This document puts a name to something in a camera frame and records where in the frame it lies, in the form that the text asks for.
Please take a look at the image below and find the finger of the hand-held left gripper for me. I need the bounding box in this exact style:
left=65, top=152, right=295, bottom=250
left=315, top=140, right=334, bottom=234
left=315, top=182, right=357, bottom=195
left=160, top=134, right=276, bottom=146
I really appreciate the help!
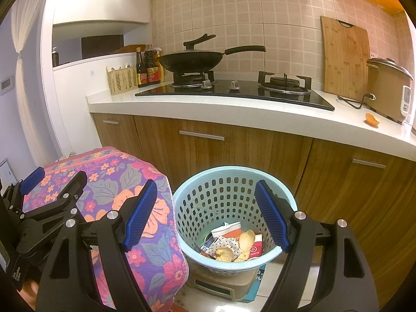
left=15, top=171, right=88, bottom=255
left=1, top=167, right=45, bottom=216

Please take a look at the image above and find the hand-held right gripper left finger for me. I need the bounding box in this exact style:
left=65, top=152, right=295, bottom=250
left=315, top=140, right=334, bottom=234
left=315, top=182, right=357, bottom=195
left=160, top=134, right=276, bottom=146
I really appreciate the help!
left=35, top=179, right=159, bottom=312

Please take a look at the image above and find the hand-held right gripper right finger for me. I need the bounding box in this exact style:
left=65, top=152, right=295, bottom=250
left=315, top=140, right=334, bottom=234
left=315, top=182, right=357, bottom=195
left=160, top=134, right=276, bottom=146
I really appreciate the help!
left=254, top=179, right=381, bottom=312

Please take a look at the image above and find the orange snack packet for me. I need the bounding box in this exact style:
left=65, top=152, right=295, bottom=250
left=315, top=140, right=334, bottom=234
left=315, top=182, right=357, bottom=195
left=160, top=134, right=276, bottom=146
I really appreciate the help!
left=211, top=221, right=243, bottom=239

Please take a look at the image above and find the light blue perforated basket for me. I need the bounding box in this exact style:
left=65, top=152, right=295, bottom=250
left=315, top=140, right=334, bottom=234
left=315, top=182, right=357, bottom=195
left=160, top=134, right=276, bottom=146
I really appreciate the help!
left=172, top=166, right=299, bottom=274

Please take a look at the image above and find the white framed panel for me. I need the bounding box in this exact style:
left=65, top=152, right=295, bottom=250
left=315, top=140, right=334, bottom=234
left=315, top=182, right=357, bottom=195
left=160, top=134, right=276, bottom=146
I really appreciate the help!
left=0, top=158, right=15, bottom=189

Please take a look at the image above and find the pale peel piece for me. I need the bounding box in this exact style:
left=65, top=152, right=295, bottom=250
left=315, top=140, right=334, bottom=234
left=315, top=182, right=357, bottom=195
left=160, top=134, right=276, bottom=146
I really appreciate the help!
left=238, top=229, right=257, bottom=252
left=215, top=246, right=235, bottom=262

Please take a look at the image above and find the red and white carton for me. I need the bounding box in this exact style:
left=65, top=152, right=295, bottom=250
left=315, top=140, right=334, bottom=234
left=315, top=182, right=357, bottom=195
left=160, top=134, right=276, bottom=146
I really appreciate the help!
left=247, top=234, right=264, bottom=261

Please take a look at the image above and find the floral patterned cloth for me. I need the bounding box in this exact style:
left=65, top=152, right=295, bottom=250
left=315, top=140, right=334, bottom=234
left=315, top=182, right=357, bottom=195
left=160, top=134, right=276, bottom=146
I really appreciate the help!
left=23, top=147, right=191, bottom=312

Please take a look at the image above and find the polka dot wrapper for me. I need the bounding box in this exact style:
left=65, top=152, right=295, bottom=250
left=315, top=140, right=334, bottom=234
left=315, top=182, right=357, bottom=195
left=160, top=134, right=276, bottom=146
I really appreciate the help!
left=208, top=236, right=243, bottom=257

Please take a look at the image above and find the narrow wooden cabinet door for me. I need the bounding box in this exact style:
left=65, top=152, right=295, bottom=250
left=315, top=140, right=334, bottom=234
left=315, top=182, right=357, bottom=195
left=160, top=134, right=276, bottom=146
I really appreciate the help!
left=92, top=114, right=137, bottom=157

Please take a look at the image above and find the blue printed sheet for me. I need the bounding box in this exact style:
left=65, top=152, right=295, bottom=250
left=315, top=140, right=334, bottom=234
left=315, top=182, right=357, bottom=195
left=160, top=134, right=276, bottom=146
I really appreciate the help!
left=244, top=263, right=267, bottom=301

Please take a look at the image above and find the dark crumpled wrapper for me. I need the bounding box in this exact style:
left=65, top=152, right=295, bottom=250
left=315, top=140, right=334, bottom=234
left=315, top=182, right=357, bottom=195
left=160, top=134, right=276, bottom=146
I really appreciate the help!
left=198, top=237, right=215, bottom=254

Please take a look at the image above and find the beige plastic box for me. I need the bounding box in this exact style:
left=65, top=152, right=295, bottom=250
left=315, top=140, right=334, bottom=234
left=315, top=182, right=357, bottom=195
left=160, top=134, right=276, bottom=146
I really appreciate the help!
left=187, top=263, right=257, bottom=301

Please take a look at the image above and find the white curtain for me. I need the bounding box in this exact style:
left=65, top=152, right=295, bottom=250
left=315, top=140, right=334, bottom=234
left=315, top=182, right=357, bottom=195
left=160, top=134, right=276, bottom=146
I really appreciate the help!
left=10, top=0, right=62, bottom=170

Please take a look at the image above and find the beige cutlery basket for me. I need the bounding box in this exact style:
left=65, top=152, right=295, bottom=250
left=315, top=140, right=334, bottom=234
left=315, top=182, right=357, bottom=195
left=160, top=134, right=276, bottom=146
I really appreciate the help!
left=106, top=62, right=139, bottom=95

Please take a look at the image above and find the black glass gas stove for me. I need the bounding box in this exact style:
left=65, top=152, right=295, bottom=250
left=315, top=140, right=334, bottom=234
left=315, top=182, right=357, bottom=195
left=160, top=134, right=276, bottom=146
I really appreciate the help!
left=135, top=70, right=335, bottom=111

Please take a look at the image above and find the dark sauce bottle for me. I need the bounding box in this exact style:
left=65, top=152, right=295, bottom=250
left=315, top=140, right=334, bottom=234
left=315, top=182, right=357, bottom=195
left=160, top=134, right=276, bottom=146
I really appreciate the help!
left=135, top=47, right=149, bottom=88

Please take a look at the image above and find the red label sauce bottle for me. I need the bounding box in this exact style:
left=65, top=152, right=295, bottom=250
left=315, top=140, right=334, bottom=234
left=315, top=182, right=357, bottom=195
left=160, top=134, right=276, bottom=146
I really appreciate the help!
left=144, top=44, right=161, bottom=86

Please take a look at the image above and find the yellow bottle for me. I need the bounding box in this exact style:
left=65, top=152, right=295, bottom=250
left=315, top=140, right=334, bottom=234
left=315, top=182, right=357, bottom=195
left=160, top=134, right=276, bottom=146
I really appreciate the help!
left=153, top=47, right=165, bottom=83

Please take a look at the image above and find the black wok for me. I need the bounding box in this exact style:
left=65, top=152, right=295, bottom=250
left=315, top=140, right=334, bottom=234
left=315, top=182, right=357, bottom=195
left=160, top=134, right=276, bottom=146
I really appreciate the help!
left=157, top=33, right=266, bottom=73

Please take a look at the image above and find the beige rice cooker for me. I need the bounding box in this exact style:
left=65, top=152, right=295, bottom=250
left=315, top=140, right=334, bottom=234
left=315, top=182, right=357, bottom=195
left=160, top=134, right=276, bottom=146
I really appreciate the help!
left=366, top=57, right=414, bottom=124

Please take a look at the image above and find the wooden cutting board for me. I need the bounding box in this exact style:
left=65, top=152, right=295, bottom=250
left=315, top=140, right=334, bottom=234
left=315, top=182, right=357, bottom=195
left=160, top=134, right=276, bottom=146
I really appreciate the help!
left=321, top=16, right=372, bottom=101

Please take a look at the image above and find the white timer socket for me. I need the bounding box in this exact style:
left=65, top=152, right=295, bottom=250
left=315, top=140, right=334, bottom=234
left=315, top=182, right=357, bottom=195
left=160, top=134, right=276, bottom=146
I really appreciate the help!
left=400, top=85, right=412, bottom=118

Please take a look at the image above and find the wall switch panel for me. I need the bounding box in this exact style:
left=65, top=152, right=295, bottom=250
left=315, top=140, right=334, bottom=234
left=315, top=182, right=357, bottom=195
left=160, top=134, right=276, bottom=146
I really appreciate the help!
left=0, top=76, right=14, bottom=95

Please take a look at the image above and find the long metal cabinet handle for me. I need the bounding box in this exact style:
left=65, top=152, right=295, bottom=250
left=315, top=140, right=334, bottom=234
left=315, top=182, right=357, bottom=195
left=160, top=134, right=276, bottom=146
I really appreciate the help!
left=179, top=130, right=225, bottom=141

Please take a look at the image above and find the black power cord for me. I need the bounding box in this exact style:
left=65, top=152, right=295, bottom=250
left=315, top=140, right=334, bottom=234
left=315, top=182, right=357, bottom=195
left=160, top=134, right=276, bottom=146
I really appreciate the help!
left=337, top=93, right=376, bottom=108

